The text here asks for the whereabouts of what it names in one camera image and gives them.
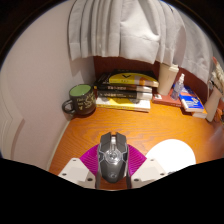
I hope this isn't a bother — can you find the cream lidded tumbler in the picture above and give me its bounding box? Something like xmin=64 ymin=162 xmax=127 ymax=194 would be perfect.
xmin=157 ymin=62 xmax=180 ymax=97

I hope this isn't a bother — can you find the red book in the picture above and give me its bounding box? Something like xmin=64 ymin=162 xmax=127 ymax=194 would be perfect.
xmin=152 ymin=93 xmax=183 ymax=108

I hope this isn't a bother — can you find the clear spray bottle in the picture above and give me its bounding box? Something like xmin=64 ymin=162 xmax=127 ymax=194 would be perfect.
xmin=170 ymin=73 xmax=186 ymax=101

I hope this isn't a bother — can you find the dark mug with green inside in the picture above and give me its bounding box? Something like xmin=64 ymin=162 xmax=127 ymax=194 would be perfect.
xmin=61 ymin=84 xmax=98 ymax=117

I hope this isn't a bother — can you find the blue book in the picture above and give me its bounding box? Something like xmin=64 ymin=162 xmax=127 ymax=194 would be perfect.
xmin=173 ymin=83 xmax=205 ymax=114

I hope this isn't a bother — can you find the white round printed mouse pad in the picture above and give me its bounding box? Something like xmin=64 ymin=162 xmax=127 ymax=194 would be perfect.
xmin=145 ymin=138 xmax=197 ymax=175

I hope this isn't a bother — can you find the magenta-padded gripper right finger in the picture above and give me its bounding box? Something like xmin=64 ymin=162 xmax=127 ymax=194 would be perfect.
xmin=126 ymin=143 xmax=167 ymax=190

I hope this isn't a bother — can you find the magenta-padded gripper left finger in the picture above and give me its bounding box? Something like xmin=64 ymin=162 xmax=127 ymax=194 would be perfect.
xmin=57 ymin=143 xmax=101 ymax=190

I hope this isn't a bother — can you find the white curtain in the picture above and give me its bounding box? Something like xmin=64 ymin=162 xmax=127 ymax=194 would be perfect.
xmin=67 ymin=0 xmax=222 ymax=83

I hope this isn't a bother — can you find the orange book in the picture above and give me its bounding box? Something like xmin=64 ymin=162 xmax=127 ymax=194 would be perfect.
xmin=191 ymin=96 xmax=208 ymax=119

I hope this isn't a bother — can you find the cream ceramic jug vase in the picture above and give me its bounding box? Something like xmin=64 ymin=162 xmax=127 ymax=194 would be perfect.
xmin=204 ymin=84 xmax=224 ymax=123

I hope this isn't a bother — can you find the grey black gaming mouse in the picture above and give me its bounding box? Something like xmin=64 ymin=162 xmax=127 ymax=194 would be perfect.
xmin=95 ymin=131 xmax=130 ymax=190

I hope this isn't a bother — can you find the yellow book with white pages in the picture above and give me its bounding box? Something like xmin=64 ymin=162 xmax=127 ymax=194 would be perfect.
xmin=95 ymin=96 xmax=152 ymax=113

